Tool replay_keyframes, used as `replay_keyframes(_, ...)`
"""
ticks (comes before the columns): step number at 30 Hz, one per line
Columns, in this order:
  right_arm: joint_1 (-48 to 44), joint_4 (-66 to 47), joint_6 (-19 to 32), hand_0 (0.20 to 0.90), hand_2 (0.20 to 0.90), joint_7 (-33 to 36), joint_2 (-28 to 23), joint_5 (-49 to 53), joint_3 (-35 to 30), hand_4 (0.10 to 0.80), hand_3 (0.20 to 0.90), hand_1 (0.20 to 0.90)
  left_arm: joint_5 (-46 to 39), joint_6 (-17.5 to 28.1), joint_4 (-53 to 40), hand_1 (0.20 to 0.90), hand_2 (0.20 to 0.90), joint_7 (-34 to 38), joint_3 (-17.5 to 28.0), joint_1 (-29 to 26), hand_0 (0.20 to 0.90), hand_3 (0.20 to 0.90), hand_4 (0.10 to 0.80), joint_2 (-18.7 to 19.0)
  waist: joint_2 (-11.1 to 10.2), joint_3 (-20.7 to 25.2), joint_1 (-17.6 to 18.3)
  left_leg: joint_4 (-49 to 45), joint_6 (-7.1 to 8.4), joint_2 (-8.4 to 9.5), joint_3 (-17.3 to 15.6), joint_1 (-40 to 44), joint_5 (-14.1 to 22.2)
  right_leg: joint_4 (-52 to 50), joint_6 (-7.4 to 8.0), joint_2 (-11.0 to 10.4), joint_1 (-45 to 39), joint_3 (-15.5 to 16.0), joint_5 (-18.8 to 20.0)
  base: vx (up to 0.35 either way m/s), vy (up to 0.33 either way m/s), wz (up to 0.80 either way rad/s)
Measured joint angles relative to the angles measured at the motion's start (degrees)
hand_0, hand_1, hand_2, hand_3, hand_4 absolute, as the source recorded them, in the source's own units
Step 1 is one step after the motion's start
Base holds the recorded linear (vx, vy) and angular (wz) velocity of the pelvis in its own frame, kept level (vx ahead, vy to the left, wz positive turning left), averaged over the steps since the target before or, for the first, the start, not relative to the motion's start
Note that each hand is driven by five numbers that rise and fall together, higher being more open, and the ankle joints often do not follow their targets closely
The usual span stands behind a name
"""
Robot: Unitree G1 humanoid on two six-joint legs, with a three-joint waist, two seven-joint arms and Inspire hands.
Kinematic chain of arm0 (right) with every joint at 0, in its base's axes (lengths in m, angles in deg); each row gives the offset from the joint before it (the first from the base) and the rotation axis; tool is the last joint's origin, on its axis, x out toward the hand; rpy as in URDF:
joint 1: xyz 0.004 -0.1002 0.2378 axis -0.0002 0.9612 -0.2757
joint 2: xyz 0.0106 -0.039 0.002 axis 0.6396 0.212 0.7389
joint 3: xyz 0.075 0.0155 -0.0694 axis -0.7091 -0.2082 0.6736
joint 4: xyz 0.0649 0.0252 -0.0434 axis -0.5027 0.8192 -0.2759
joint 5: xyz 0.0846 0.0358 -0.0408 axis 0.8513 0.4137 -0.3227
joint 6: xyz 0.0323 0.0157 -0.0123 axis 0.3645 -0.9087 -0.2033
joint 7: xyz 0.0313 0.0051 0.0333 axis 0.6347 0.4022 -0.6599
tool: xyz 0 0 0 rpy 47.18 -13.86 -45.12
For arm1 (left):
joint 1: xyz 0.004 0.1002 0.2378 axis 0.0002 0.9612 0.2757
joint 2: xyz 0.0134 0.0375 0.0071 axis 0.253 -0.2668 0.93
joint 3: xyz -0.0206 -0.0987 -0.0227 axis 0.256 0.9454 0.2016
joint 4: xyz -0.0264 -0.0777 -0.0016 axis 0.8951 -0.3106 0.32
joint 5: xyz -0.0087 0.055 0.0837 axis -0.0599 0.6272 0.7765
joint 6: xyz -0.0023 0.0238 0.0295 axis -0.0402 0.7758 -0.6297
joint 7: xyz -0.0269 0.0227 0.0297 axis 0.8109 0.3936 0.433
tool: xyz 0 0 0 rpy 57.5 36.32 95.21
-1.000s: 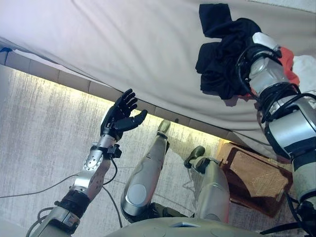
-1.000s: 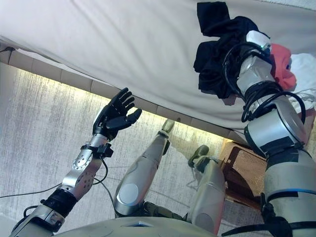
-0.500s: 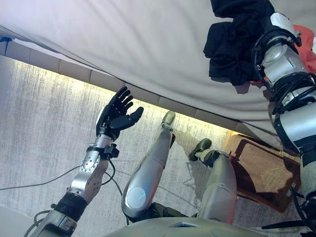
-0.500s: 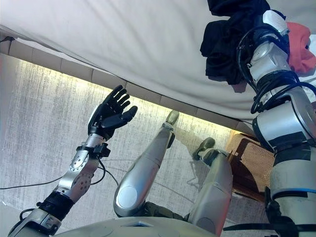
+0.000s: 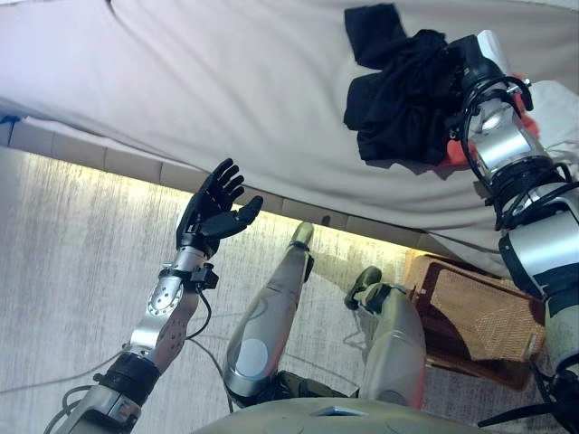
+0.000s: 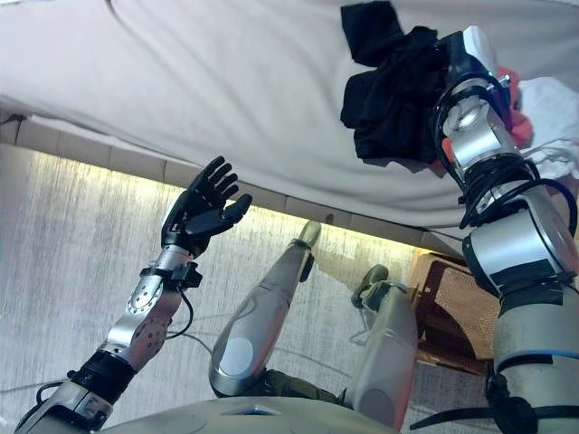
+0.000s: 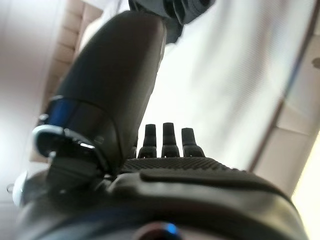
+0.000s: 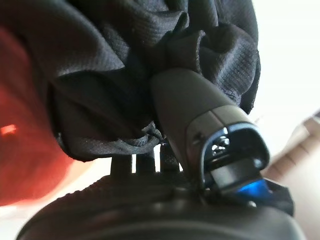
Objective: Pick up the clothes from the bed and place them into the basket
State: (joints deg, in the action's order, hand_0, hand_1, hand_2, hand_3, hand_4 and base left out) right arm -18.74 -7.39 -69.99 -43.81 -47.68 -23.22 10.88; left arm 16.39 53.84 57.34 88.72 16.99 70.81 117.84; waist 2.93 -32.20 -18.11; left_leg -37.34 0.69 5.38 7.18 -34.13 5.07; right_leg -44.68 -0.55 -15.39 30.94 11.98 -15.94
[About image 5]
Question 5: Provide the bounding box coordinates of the grey robot torso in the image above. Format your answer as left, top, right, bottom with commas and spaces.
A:
194, 370, 489, 434

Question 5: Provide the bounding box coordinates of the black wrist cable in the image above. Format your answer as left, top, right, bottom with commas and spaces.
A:
460, 74, 535, 182
185, 288, 214, 340

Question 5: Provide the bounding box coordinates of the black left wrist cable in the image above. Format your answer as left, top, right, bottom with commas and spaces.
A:
185, 288, 214, 340

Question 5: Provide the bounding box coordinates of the red garment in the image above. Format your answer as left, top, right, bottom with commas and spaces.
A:
445, 79, 542, 168

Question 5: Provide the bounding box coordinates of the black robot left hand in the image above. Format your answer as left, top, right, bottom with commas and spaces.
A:
175, 157, 264, 252

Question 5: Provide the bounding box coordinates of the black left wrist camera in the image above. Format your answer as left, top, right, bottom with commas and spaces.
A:
189, 264, 221, 290

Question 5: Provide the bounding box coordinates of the robot leg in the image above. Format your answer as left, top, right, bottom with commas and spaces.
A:
223, 221, 317, 408
344, 265, 429, 410

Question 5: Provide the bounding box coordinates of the white garment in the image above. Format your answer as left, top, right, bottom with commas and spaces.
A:
527, 80, 579, 150

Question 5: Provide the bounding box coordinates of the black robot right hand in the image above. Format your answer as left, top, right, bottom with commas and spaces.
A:
445, 29, 510, 90

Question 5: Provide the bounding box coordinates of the black garment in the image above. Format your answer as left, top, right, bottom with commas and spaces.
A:
342, 3, 467, 165

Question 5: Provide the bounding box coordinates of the grey striped rug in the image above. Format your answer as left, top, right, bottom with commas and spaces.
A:
0, 146, 579, 434

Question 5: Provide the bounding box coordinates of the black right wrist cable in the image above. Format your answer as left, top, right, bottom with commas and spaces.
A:
460, 74, 535, 182

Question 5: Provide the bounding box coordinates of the thin white floor cable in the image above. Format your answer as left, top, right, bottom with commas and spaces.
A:
0, 334, 227, 394

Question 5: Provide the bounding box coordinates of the robot right leg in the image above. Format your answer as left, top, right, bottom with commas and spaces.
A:
344, 265, 429, 410

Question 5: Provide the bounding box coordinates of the robot left leg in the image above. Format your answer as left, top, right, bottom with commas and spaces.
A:
223, 221, 317, 408

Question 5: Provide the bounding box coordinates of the tan wicker basket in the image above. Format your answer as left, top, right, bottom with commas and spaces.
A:
404, 250, 551, 392

